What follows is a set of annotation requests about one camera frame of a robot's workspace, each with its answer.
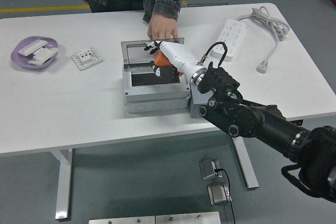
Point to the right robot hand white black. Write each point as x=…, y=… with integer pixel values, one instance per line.
x=178, y=56

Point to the person's left hand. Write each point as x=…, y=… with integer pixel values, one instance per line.
x=162, y=28

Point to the orange cylinder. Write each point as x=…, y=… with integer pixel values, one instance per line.
x=162, y=61

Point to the grey enclosure box clear lid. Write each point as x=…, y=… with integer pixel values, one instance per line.
x=157, y=95

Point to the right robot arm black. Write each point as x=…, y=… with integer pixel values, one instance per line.
x=262, y=124

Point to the grey cube with round hole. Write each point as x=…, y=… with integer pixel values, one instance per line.
x=195, y=103

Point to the metal floor socket box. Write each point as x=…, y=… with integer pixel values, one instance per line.
x=218, y=195
x=208, y=169

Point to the white power strip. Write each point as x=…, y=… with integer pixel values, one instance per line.
x=228, y=37

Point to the white square socket panel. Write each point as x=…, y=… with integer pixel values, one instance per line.
x=86, y=58

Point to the white plastic socket part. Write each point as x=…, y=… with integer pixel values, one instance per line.
x=36, y=61
x=46, y=52

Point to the long white plastic part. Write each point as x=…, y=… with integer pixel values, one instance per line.
x=31, y=47

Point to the purple plate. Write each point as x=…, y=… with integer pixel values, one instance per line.
x=19, y=60

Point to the black table control panel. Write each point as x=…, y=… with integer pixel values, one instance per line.
x=299, y=122

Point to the silver metal plate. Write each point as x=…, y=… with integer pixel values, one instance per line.
x=120, y=220
x=186, y=218

